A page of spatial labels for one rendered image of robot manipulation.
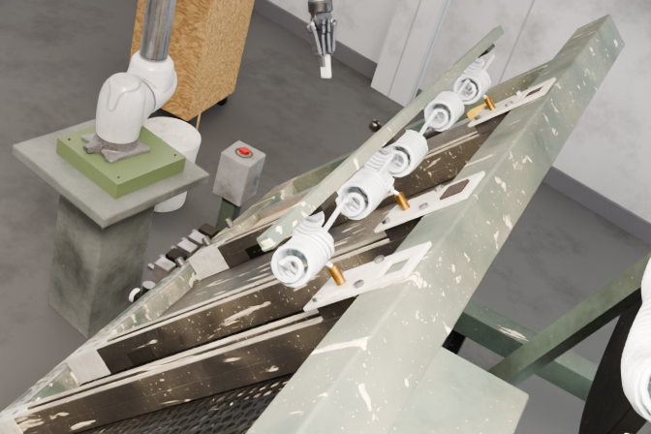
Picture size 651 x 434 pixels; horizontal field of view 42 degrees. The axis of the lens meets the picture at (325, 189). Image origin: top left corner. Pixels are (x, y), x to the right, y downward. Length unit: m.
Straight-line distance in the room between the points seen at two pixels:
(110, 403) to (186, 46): 3.11
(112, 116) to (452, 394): 2.10
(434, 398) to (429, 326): 0.11
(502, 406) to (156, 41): 2.22
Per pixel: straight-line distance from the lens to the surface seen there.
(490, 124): 1.94
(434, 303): 1.19
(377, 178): 1.40
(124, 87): 2.99
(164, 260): 2.77
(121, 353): 2.06
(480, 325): 2.92
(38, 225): 4.06
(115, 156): 3.08
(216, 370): 1.49
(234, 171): 3.03
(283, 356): 1.39
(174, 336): 1.92
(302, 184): 2.97
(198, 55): 4.59
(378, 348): 1.06
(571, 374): 2.93
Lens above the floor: 2.56
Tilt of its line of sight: 33 degrees down
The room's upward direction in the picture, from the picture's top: 18 degrees clockwise
